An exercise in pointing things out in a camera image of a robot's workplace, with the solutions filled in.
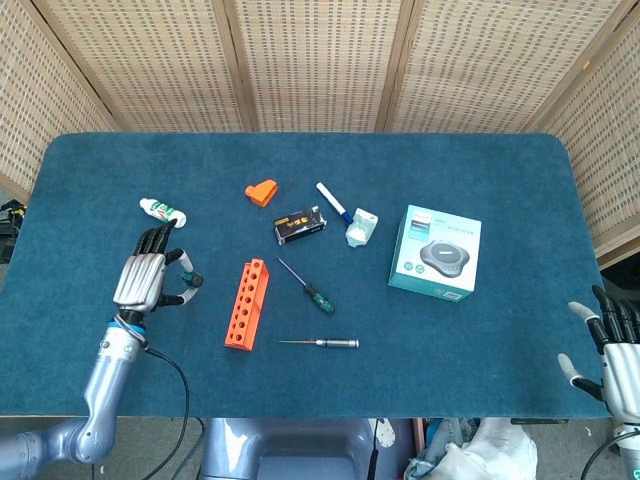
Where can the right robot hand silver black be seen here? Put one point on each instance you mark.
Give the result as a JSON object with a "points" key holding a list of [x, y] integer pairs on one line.
{"points": [[622, 370]]}

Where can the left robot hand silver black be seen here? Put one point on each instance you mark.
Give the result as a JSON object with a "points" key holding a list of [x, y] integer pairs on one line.
{"points": [[140, 280]]}

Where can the left robot arm grey-blue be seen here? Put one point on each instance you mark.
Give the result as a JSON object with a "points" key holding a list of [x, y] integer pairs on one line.
{"points": [[107, 390]]}

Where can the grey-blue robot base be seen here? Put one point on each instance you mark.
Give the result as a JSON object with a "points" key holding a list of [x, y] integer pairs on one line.
{"points": [[300, 450]]}

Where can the right robot arm grey-blue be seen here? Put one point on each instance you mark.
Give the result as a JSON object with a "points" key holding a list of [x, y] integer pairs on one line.
{"points": [[630, 445]]}

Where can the orange bit holder block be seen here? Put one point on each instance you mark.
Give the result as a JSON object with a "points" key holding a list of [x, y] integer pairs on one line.
{"points": [[245, 310]]}

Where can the white bottle green label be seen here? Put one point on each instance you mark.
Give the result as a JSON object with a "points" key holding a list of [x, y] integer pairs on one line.
{"points": [[157, 209]]}

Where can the orange triangular plastic block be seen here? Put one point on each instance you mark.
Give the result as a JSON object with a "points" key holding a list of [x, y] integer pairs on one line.
{"points": [[260, 192]]}

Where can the white cloth bag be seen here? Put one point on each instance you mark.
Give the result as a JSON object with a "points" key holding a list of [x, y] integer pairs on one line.
{"points": [[495, 450]]}

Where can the black box gold print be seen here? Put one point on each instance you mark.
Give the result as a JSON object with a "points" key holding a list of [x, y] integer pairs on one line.
{"points": [[300, 226]]}

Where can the blue denim cloth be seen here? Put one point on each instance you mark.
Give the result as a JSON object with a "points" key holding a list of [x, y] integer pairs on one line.
{"points": [[450, 430]]}

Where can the white marker blue cap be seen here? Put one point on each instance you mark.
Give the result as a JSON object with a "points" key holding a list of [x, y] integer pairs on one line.
{"points": [[331, 199]]}

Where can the woven rattan screen panel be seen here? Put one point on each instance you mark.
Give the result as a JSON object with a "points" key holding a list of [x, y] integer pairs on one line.
{"points": [[30, 100], [320, 65], [490, 65], [150, 65], [610, 150]]}

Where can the teal speaker product box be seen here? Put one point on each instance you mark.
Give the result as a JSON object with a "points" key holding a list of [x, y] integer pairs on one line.
{"points": [[435, 255]]}

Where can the crumpled white green packet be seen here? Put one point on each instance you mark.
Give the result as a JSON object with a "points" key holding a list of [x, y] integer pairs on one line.
{"points": [[361, 229]]}

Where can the blue carpet table mat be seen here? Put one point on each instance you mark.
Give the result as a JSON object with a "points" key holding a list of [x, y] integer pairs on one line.
{"points": [[350, 385]]}

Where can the white perforated shoe insole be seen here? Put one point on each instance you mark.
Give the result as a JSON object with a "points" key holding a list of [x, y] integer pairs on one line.
{"points": [[385, 434]]}

